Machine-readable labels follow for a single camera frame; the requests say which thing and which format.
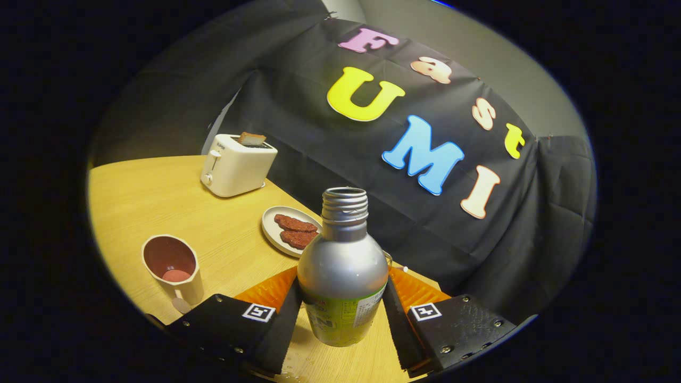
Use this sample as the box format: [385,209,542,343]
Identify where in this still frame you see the brown meat slice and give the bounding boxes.
[274,214,319,233]
[280,230,319,251]

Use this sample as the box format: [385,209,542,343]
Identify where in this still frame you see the white plate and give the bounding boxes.
[261,206,323,259]

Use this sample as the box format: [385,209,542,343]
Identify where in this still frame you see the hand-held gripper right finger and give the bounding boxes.
[382,266,518,378]

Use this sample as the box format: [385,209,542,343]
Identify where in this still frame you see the black backdrop cloth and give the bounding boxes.
[88,0,596,322]

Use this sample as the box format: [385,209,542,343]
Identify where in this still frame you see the cream cup with maroon inside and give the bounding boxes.
[142,235,205,313]

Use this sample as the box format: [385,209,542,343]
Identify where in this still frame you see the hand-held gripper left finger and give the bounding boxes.
[165,266,304,376]

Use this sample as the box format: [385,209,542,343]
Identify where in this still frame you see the silver bottle with green label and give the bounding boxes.
[297,187,389,347]

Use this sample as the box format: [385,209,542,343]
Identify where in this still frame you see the white toaster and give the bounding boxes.
[200,134,278,198]

